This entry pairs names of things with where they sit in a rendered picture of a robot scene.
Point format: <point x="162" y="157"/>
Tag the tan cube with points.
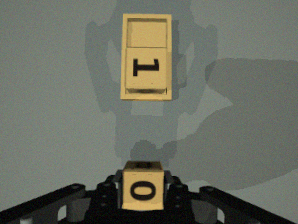
<point x="143" y="185"/>
<point x="146" y="70"/>

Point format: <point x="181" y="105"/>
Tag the tan rectangular tray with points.
<point x="146" y="30"/>

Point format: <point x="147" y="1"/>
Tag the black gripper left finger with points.
<point x="105" y="200"/>

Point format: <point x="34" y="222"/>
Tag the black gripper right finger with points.
<point x="177" y="205"/>

